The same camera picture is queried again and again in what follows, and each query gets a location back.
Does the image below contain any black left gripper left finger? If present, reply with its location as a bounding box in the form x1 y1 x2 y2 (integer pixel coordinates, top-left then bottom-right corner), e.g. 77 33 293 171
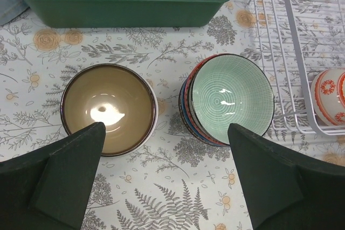
1 122 106 229

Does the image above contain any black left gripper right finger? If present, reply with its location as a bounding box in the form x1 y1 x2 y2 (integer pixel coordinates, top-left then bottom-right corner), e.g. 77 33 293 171
228 123 344 229

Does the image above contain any white orange ring bowl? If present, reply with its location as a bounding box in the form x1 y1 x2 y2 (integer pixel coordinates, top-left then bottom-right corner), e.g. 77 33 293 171
310 68 344 126

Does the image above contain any red diamond pattern bowl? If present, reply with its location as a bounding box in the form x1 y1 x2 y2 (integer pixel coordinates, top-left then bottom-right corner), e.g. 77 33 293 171
184 53 225 142

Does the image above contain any black gold bowl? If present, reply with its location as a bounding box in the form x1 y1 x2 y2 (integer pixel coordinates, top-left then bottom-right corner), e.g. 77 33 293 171
60 64 158 157

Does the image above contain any pale green bowl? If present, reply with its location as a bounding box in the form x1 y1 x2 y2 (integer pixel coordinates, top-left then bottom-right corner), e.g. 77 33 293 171
192 54 274 144

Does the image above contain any brown checker pattern bowl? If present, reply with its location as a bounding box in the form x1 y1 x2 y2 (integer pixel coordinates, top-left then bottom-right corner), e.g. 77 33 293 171
178 83 188 127

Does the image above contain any blue triangle pattern bowl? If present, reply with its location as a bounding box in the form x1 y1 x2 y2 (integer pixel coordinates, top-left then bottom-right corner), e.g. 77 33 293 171
182 80 229 147

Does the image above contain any plain white bowl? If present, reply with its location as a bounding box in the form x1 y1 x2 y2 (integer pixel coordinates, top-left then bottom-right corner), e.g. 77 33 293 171
102 79 158 156

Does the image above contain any light blue denim cloth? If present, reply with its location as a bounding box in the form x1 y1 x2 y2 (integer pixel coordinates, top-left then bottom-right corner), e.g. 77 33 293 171
0 0 28 25

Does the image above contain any green compartment organizer tray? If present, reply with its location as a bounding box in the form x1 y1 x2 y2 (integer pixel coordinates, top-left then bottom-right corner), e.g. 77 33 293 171
23 0 229 28

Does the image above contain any white wire dish rack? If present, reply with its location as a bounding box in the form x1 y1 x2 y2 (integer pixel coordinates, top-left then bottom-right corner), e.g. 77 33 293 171
248 0 344 136

